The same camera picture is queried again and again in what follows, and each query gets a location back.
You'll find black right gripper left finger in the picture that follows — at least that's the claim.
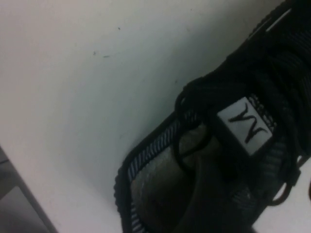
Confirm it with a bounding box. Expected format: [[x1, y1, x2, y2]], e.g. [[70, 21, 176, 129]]
[[189, 155, 254, 233]]

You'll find black mesh sneaker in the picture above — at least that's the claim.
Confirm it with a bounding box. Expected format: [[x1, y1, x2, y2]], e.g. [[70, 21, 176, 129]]
[[114, 0, 311, 233]]

